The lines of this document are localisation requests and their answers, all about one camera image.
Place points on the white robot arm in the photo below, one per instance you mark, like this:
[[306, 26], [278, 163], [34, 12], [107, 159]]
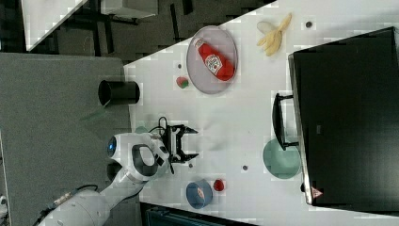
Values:
[[141, 157]]

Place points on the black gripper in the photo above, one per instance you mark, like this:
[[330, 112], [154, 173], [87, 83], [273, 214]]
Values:
[[173, 143]]

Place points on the grey round plate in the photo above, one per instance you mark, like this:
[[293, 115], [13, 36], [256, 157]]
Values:
[[199, 75]]

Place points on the red ketchup bottle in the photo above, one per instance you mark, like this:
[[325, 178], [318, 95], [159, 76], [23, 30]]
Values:
[[216, 63]]

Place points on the small red toy fruit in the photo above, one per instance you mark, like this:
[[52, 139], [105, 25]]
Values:
[[218, 185]]

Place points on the green plastic strainer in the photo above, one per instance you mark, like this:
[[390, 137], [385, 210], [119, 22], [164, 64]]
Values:
[[141, 130]]

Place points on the yellow peeled banana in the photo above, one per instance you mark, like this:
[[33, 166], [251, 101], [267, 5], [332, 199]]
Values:
[[272, 35]]

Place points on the red toy strawberry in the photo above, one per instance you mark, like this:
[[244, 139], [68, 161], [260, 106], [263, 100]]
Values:
[[182, 82]]

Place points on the black cylinder cup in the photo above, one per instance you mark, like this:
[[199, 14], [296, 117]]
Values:
[[118, 93]]

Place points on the green round plate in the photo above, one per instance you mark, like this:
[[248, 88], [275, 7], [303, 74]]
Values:
[[283, 164]]

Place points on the orange slice toy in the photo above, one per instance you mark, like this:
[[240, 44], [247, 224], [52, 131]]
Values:
[[200, 193]]

